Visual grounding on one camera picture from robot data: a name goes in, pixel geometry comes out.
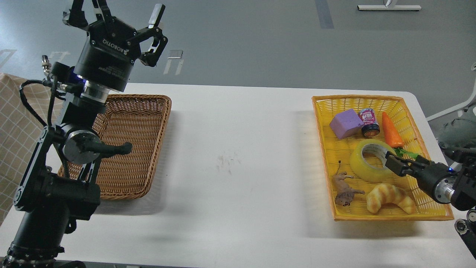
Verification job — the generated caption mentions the yellow tape roll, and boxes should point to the yellow tape roll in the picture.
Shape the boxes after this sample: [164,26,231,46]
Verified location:
[350,139,394,183]

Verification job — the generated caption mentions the brown toy lion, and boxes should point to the brown toy lion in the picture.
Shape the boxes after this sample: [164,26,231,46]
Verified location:
[332,160,366,207]

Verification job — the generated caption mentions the toy croissant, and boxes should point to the toy croissant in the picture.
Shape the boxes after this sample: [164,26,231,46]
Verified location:
[367,183,417,215]

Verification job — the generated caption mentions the white office chair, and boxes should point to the white office chair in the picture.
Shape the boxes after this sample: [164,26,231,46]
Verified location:
[426,80,476,122]

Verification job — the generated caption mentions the orange toy carrot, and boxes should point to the orange toy carrot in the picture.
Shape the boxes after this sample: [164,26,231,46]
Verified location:
[382,112,418,159]

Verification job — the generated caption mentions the small pink labelled jar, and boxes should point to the small pink labelled jar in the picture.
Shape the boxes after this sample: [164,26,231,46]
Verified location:
[357,108,380,138]

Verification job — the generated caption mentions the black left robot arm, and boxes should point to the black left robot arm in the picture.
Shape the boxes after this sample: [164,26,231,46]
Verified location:
[1,0,168,268]

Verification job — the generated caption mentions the white desk base bar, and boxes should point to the white desk base bar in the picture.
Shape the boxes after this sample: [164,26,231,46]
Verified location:
[357,0,422,12]

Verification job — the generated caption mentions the purple foam block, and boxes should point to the purple foam block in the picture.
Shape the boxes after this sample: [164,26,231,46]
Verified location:
[329,109,364,140]

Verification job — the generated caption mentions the yellow plastic basket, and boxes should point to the yellow plastic basket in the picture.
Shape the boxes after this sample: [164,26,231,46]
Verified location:
[312,95,454,221]

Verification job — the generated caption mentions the brown wicker basket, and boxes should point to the brown wicker basket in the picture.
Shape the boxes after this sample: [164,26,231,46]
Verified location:
[58,94,172,200]

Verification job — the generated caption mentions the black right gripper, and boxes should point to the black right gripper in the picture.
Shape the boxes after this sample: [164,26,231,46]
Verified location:
[385,154,457,204]

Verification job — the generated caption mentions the beige checkered cloth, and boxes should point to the beige checkered cloth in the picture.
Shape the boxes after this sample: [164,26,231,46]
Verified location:
[0,73,43,223]

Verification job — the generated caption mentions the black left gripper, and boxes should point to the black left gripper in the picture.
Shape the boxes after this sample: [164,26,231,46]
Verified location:
[63,0,168,93]

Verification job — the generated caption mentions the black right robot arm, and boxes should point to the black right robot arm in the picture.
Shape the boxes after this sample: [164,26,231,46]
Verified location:
[385,147,476,257]

